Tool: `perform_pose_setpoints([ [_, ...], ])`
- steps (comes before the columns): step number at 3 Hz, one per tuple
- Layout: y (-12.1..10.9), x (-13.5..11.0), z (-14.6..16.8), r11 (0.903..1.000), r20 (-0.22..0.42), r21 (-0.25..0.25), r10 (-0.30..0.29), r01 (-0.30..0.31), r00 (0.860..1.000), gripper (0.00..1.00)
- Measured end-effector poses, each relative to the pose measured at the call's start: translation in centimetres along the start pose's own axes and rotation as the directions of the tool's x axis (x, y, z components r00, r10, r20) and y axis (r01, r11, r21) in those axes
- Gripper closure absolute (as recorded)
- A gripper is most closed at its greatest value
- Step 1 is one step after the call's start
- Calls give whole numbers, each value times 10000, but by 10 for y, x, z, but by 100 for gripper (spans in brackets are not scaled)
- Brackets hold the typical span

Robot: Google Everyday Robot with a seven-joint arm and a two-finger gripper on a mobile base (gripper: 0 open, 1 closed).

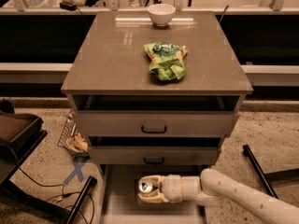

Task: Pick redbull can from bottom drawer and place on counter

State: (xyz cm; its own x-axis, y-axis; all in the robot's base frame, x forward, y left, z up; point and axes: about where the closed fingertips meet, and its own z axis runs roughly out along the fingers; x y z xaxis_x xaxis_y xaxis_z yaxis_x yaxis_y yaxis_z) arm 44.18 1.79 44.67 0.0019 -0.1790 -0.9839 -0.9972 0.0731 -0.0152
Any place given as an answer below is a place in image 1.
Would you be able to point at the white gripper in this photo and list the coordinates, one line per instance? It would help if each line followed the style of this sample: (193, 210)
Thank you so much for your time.
(170, 188)

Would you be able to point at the silver redbull can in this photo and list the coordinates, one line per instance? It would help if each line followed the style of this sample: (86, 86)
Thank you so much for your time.
(145, 186)

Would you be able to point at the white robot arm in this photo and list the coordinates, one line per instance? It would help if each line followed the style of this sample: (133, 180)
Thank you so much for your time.
(209, 188)

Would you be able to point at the bottom open grey drawer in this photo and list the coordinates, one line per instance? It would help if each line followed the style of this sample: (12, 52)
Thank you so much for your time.
(122, 206)

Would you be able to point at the middle grey drawer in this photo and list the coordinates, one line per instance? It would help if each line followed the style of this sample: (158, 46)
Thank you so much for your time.
(155, 155)

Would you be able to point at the top grey drawer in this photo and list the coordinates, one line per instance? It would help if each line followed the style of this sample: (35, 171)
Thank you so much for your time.
(155, 124)

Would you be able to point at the grey drawer cabinet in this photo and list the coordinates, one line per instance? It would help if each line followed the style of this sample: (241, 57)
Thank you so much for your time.
(111, 73)

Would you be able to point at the black stand leg left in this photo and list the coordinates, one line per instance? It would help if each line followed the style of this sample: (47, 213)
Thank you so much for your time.
(91, 182)

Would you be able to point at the black stand leg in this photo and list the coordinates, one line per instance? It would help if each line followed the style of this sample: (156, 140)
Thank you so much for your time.
(267, 179)
(91, 182)

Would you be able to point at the blue tape cross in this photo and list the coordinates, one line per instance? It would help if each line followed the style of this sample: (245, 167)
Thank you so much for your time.
(78, 163)

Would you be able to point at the black stand leg right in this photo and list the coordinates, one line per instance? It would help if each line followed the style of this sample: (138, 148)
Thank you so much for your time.
(267, 179)

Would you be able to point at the green chip bag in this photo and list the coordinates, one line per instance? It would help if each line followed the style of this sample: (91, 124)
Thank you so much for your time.
(166, 60)

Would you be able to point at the black cart left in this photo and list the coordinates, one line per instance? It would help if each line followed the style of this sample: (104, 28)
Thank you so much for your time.
(20, 134)

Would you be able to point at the white ceramic bowl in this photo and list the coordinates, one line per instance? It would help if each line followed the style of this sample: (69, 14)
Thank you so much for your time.
(161, 14)

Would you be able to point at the black power adapter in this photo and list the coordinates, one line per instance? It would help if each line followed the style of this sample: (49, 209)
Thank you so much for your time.
(68, 6)

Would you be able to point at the wire basket with items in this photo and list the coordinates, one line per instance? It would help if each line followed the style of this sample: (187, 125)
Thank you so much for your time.
(71, 139)

